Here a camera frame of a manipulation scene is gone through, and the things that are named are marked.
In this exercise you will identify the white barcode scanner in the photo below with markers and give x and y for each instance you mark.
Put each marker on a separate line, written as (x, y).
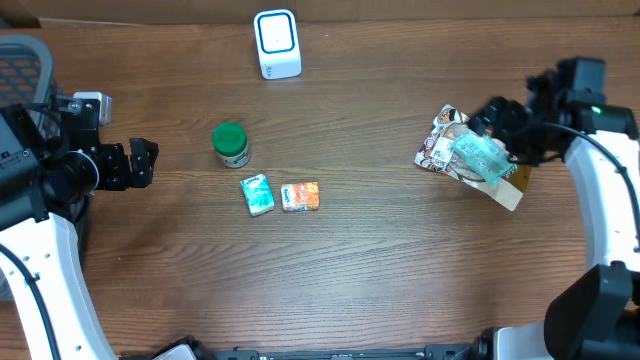
(277, 44)

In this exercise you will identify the grey plastic mesh basket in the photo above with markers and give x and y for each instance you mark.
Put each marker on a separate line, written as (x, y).
(27, 77)

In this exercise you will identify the orange tissue pack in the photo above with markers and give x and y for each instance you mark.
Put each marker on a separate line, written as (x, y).
(300, 197)

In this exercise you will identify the teal tissue pack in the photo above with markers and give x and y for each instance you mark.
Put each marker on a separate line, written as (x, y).
(258, 195)

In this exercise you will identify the beige brown snack bag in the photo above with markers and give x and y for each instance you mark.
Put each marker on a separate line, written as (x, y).
(436, 155)

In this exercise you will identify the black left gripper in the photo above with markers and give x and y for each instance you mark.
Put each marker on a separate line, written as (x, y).
(122, 166)

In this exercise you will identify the green lid white jar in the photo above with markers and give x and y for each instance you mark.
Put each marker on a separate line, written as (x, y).
(231, 144)

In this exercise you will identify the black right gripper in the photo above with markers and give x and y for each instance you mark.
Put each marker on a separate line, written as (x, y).
(505, 113)

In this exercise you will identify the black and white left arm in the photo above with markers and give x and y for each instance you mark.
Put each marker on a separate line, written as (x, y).
(39, 246)

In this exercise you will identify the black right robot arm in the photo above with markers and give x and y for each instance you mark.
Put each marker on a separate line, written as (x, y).
(590, 319)

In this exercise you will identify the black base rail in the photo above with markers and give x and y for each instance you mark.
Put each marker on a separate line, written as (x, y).
(429, 352)

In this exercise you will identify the teal wet wipes pack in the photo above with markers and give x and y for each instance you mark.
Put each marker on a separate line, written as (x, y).
(484, 156)

